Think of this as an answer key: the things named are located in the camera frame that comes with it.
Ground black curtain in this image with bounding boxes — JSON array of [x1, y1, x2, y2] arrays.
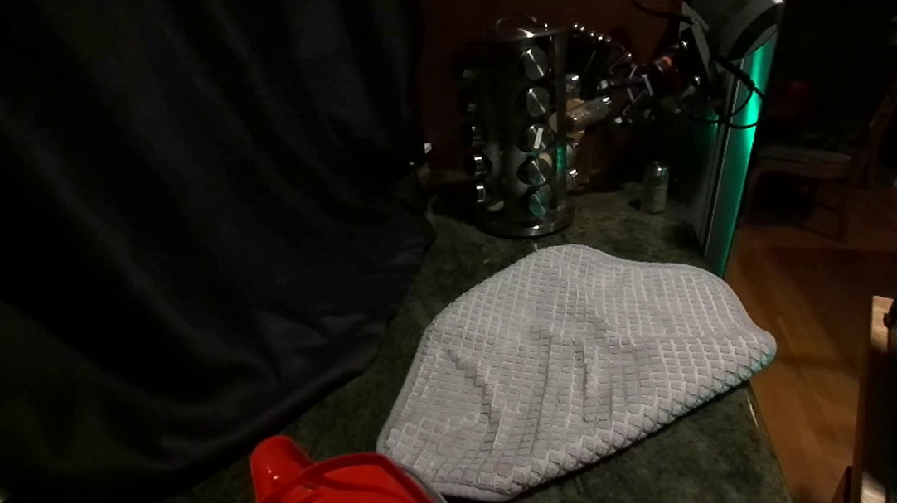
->
[[0, 0, 477, 503]]

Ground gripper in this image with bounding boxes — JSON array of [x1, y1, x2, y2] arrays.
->
[[566, 9, 709, 132]]

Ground round metal spice rack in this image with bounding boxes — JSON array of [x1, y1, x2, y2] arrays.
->
[[448, 10, 590, 244]]

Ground stainless steel appliance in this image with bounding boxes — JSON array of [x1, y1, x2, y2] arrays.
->
[[652, 0, 830, 279]]

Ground spice jar with silver lid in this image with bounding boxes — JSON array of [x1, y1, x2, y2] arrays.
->
[[517, 123, 552, 157], [517, 45, 553, 83], [521, 84, 555, 119], [524, 185, 561, 222], [521, 154, 555, 188]]

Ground small glass spice bottle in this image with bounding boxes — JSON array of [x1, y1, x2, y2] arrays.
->
[[636, 160, 675, 216]]

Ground wooden chair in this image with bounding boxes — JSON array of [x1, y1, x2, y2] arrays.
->
[[729, 60, 897, 231]]

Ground grey waffle dish cloth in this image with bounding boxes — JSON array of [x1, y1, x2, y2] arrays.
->
[[356, 224, 791, 503]]

